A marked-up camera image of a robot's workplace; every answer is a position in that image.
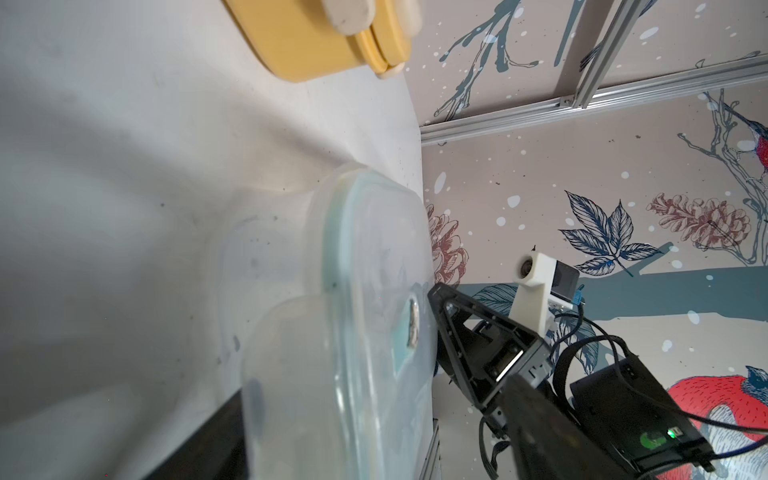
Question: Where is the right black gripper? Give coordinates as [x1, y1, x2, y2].
[428, 283, 553, 420]

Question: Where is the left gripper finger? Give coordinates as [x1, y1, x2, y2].
[146, 390, 249, 479]

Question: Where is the clear lunch box lid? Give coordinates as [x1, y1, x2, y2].
[241, 164, 436, 479]

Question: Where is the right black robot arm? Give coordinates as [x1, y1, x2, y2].
[428, 283, 718, 479]

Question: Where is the yellow lunch box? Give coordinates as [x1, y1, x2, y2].
[226, 0, 425, 83]

